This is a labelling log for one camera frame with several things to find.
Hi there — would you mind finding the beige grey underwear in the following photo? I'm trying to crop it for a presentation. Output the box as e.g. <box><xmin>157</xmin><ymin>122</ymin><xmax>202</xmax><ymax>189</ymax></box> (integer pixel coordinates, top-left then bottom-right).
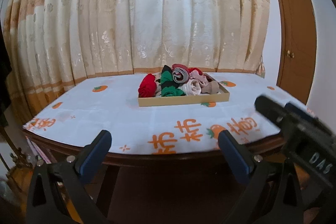
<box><xmin>201</xmin><ymin>80</ymin><xmax>221</xmax><ymax>94</ymax></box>

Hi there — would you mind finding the white perforated bra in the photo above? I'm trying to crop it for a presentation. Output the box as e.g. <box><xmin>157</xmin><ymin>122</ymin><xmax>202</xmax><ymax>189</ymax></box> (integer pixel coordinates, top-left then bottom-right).
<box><xmin>179</xmin><ymin>79</ymin><xmax>202</xmax><ymax>96</ymax></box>

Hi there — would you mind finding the green underwear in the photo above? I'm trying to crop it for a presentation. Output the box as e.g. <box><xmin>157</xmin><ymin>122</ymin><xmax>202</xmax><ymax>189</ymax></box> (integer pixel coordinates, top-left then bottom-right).
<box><xmin>160</xmin><ymin>65</ymin><xmax>186</xmax><ymax>97</ymax></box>

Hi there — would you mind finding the bright red underwear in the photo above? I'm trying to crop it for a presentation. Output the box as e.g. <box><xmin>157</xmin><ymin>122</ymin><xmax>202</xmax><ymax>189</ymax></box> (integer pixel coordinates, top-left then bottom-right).
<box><xmin>138</xmin><ymin>74</ymin><xmax>157</xmax><ymax>98</ymax></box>

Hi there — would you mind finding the pale pink underwear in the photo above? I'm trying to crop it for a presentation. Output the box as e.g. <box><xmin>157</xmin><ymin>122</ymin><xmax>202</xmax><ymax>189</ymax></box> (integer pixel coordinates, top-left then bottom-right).
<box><xmin>189</xmin><ymin>73</ymin><xmax>209</xmax><ymax>88</ymax></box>

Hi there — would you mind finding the red orange underwear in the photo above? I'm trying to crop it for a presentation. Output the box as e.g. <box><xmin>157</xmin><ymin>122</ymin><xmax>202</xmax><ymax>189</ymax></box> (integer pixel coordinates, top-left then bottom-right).
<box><xmin>188</xmin><ymin>68</ymin><xmax>203</xmax><ymax>76</ymax></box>

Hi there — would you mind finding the dark red knit underwear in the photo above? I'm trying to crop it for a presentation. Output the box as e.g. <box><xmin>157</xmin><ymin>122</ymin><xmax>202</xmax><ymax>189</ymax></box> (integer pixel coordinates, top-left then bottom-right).
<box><xmin>172</xmin><ymin>64</ymin><xmax>189</xmax><ymax>84</ymax></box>

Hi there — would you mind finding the pink striped cloth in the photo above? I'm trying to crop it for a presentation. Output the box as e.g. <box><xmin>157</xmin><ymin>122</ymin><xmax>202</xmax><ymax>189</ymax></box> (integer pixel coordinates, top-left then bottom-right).
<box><xmin>26</xmin><ymin>137</ymin><xmax>52</xmax><ymax>164</ymax></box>

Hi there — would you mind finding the shallow gold cardboard tray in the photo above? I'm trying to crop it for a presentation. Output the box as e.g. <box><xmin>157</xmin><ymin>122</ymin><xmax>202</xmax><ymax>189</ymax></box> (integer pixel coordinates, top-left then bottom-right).
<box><xmin>138</xmin><ymin>73</ymin><xmax>230</xmax><ymax>107</ymax></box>

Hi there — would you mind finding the brown wooden wardrobe door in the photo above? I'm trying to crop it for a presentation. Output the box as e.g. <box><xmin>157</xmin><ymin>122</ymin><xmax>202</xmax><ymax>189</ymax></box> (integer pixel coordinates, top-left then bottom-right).
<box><xmin>277</xmin><ymin>0</ymin><xmax>317</xmax><ymax>104</ymax></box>

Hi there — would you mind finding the wooden coat rack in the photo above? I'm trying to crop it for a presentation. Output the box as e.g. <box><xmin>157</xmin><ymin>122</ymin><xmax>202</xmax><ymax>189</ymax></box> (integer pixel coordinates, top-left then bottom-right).
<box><xmin>0</xmin><ymin>123</ymin><xmax>35</xmax><ymax>188</ymax></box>

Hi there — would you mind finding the white tablecloth with orange fruit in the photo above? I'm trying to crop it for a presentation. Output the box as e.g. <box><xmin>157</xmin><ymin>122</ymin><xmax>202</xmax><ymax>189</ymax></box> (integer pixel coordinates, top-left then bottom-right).
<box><xmin>22</xmin><ymin>71</ymin><xmax>316</xmax><ymax>156</ymax></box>

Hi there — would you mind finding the dark wooden desk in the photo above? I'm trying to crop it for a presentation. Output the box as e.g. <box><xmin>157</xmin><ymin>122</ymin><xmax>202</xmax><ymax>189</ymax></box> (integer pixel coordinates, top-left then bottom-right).
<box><xmin>22</xmin><ymin>129</ymin><xmax>289</xmax><ymax>224</ymax></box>

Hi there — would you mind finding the cream and orange floral curtain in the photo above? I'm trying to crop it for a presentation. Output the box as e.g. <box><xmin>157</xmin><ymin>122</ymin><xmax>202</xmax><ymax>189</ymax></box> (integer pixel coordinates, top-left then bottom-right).
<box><xmin>3</xmin><ymin>0</ymin><xmax>270</xmax><ymax>123</ymax></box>

